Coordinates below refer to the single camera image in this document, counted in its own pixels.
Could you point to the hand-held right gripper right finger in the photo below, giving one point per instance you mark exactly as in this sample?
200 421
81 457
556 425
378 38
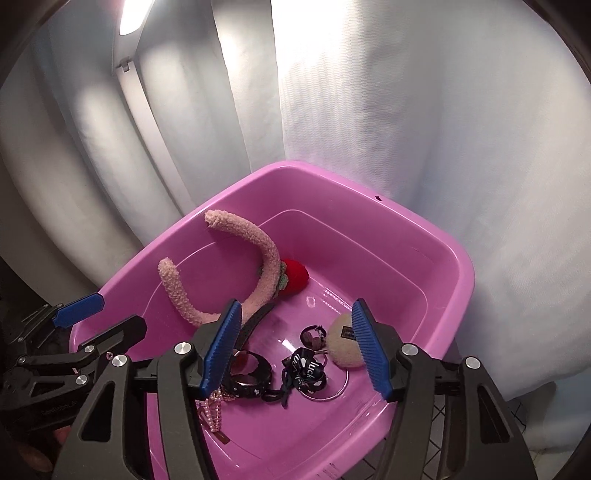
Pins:
371 350

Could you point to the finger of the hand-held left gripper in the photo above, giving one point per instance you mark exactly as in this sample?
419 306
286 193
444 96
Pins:
78 309
115 334

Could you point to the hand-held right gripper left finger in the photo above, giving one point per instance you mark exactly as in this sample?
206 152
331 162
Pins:
221 350

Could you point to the beige fuzzy pouch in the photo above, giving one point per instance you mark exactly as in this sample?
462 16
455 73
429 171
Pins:
344 344

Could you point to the black wrist watch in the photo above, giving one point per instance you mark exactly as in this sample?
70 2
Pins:
249 391

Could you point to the pearl hair claw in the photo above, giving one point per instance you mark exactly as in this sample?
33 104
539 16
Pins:
213 410

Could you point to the large silver bangle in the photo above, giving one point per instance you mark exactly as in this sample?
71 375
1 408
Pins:
323 399

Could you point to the brown snap hair clip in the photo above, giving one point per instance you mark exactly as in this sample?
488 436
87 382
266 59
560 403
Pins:
222 437

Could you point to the pink plastic bin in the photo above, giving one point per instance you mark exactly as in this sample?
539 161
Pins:
369 240

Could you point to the pink headband with red strawberries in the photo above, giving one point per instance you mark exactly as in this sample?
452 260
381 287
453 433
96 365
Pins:
268 249

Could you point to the person's left hand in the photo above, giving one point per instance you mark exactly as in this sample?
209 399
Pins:
41 454

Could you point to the sheer white curtain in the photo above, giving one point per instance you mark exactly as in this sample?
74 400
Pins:
392 115

